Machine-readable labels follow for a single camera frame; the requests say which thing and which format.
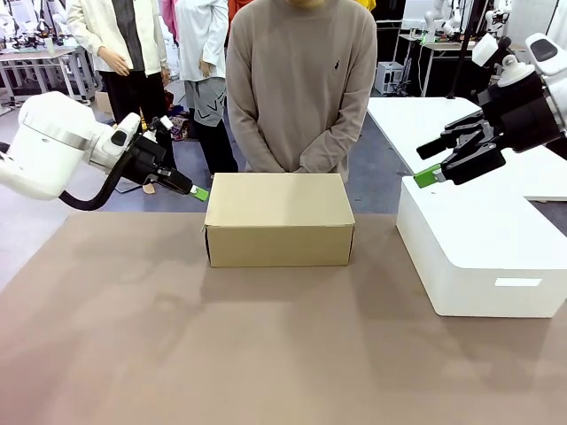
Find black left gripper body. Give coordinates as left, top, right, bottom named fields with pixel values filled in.
left=119, top=135, right=178, bottom=185

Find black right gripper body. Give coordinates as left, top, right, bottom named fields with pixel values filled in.
left=480, top=73, right=562, bottom=154

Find brown cardboard shoe box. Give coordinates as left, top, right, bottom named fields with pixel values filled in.
left=203, top=172, right=357, bottom=268

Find person's right forearm beige sleeve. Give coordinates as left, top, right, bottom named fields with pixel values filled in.
left=228, top=101, right=293, bottom=174

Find person's left forearm beige sleeve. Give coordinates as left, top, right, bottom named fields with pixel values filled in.
left=294, top=88, right=371, bottom=176

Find white storage box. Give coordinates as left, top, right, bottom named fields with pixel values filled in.
left=395, top=175, right=567, bottom=319

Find colourful clothes pile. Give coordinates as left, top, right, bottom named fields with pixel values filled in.
left=166, top=88, right=196, bottom=143

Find small brown cardboard carton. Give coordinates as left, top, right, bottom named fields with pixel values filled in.
left=95, top=90, right=114, bottom=116

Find black vertical pole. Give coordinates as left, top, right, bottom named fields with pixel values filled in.
left=447, top=0, right=470, bottom=99

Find white plastic crate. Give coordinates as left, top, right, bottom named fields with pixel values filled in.
left=375, top=60, right=407, bottom=97

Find mannequin white jacket black trousers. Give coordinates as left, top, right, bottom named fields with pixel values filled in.
left=66, top=0, right=172, bottom=196

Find mannequin white shirt grey shorts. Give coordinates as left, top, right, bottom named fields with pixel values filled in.
left=175, top=0, right=240, bottom=176

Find grey background workbench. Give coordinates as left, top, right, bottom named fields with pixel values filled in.
left=0, top=46, right=97, bottom=105

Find person's beige sweater torso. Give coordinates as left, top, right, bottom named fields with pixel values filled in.
left=224, top=0, right=378, bottom=178

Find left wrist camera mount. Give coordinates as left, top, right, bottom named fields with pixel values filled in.
left=141, top=115, right=173, bottom=143

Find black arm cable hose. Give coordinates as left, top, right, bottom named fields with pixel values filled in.
left=59, top=148, right=138, bottom=212

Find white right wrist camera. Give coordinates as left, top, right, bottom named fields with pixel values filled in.
left=471, top=33, right=510, bottom=67

